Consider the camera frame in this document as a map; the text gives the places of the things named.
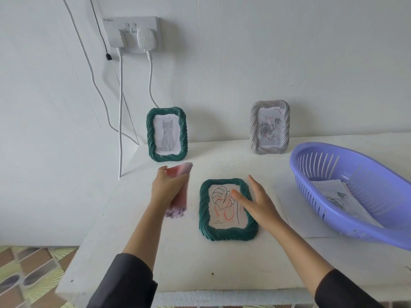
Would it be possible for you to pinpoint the person's left hand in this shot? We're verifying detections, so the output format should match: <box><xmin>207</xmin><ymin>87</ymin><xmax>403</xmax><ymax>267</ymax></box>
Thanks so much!
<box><xmin>151</xmin><ymin>166</ymin><xmax>190</xmax><ymax>209</ymax></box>

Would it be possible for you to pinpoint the person's right hand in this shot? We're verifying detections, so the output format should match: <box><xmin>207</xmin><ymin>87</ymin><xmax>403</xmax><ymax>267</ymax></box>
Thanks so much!
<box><xmin>230</xmin><ymin>175</ymin><xmax>283</xmax><ymax>231</ymax></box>

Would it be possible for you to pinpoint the pink purple cloth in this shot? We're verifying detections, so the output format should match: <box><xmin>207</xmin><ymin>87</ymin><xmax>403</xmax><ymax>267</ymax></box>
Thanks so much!
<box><xmin>164</xmin><ymin>162</ymin><xmax>194</xmax><ymax>219</ymax></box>

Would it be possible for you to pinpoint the grey frame with rose drawing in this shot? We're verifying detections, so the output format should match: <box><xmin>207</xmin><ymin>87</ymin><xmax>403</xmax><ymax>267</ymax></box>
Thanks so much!
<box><xmin>250</xmin><ymin>99</ymin><xmax>291</xmax><ymax>155</ymax></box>

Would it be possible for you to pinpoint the purple plastic basket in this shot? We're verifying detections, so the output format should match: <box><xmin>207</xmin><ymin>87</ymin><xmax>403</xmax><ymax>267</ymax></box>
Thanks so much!
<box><xmin>289</xmin><ymin>142</ymin><xmax>411</xmax><ymax>251</ymax></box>

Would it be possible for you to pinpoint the person's left forearm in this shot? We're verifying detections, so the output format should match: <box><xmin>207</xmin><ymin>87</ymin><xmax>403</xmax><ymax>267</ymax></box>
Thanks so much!
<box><xmin>86</xmin><ymin>198</ymin><xmax>174</xmax><ymax>308</ymax></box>

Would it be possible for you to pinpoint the person's right forearm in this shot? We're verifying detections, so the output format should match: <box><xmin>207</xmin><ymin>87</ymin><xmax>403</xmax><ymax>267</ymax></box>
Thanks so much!
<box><xmin>266</xmin><ymin>218</ymin><xmax>384</xmax><ymax>308</ymax></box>

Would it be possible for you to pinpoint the white rounded charger adapter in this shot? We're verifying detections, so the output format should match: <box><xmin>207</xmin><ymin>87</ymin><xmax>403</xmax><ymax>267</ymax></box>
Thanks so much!
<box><xmin>137</xmin><ymin>28</ymin><xmax>158</xmax><ymax>52</ymax></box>

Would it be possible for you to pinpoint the white rectangular charger adapter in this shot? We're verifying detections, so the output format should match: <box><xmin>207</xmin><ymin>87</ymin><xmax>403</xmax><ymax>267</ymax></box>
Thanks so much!
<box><xmin>107</xmin><ymin>28</ymin><xmax>126</xmax><ymax>48</ymax></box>

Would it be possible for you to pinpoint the curved white charging cable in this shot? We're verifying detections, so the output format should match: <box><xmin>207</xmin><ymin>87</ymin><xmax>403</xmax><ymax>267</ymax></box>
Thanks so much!
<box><xmin>146</xmin><ymin>50</ymin><xmax>160</xmax><ymax>109</ymax></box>

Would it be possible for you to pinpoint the black cable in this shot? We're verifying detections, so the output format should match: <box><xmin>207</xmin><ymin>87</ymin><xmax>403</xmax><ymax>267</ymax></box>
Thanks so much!
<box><xmin>88</xmin><ymin>0</ymin><xmax>112</xmax><ymax>61</ymax></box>

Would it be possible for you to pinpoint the thin white cable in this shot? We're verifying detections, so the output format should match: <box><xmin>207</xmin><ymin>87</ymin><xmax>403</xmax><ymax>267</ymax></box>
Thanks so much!
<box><xmin>61</xmin><ymin>0</ymin><xmax>140</xmax><ymax>145</ymax></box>

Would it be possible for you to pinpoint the white wall socket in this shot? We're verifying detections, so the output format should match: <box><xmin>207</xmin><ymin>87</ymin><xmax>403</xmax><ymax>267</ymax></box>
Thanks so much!
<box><xmin>102</xmin><ymin>16</ymin><xmax>162</xmax><ymax>55</ymax></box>

